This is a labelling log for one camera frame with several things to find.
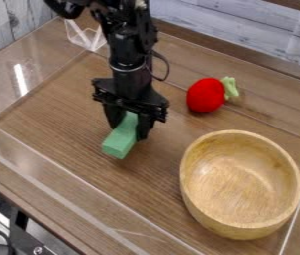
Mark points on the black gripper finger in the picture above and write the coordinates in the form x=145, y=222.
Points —
x=114, y=114
x=144, y=126

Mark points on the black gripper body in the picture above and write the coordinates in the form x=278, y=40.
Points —
x=129, y=90

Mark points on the green rectangular block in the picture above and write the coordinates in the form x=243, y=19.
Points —
x=122, y=138

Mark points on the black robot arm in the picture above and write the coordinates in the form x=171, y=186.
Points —
x=130, y=33

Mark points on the light wooden bowl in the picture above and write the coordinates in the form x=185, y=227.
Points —
x=239, y=183

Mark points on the red plush strawberry toy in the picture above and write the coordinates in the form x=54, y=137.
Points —
x=208, y=94

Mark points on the clear acrylic tray enclosure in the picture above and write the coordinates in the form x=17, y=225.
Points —
x=118, y=207

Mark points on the black table leg frame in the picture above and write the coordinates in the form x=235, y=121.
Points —
x=25, y=243

